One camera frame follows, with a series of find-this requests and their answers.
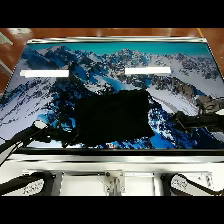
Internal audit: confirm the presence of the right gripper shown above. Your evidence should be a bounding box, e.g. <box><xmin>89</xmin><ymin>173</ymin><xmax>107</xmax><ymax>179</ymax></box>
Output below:
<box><xmin>169</xmin><ymin>111</ymin><xmax>194</xmax><ymax>133</ymax></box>

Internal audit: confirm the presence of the black garment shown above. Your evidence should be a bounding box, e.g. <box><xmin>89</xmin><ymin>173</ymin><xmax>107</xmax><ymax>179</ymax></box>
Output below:
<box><xmin>73</xmin><ymin>88</ymin><xmax>156</xmax><ymax>149</ymax></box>

